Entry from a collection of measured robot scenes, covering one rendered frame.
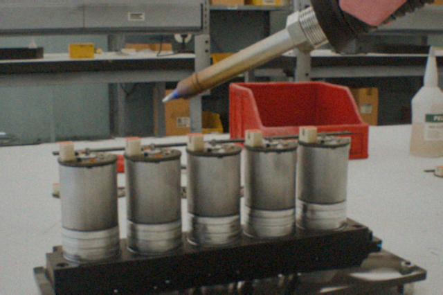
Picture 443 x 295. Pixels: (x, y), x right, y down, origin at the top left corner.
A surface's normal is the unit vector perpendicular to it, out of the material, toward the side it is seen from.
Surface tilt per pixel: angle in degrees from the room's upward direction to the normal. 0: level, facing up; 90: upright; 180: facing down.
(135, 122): 90
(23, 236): 0
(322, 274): 0
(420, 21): 90
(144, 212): 90
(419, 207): 0
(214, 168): 90
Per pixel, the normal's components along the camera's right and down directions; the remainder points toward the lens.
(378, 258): 0.00, -0.98
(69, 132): 0.33, 0.17
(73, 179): -0.26, 0.17
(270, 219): 0.00, 0.18
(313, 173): -0.51, 0.15
